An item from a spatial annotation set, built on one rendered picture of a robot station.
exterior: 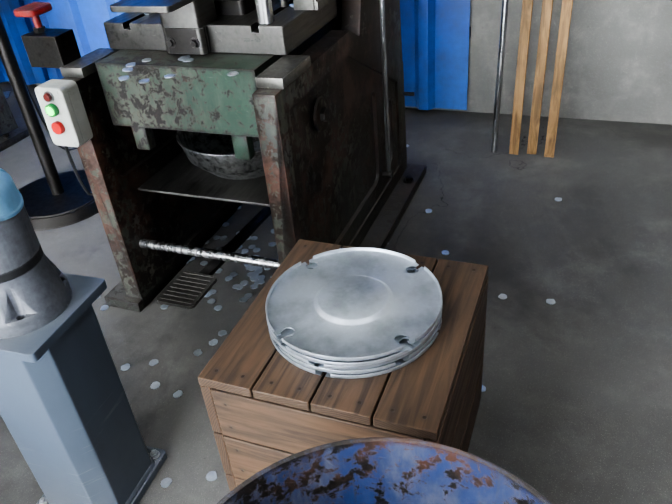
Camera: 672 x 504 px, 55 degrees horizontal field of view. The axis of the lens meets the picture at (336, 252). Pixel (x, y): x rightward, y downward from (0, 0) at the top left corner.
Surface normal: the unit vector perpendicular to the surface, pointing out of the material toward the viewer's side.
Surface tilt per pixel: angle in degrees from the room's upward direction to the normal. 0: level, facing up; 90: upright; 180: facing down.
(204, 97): 90
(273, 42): 90
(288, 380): 0
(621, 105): 90
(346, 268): 0
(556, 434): 0
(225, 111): 90
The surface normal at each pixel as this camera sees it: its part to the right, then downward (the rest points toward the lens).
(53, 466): -0.29, 0.56
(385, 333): -0.08, -0.83
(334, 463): 0.17, 0.51
